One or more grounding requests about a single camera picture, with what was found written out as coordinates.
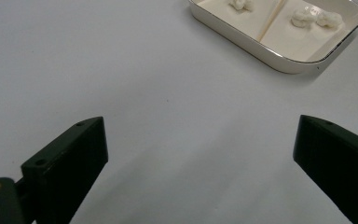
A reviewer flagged cream rectangular tray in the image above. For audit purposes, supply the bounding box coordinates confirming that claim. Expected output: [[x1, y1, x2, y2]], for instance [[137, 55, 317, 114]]
[[187, 0, 358, 75]]

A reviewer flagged cream stick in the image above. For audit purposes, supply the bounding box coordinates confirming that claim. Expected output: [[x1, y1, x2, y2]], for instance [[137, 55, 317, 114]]
[[255, 0, 288, 43]]

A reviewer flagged white cotton ball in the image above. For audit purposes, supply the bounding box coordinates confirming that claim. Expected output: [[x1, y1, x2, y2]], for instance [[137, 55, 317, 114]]
[[228, 0, 255, 13], [316, 10, 344, 29], [290, 7, 320, 29]]

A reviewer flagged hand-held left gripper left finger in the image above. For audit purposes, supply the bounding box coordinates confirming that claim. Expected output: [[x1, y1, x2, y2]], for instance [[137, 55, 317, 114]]
[[21, 116, 109, 224]]

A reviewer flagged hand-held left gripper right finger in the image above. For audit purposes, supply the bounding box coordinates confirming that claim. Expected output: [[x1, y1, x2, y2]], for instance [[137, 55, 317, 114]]
[[293, 114, 358, 224]]

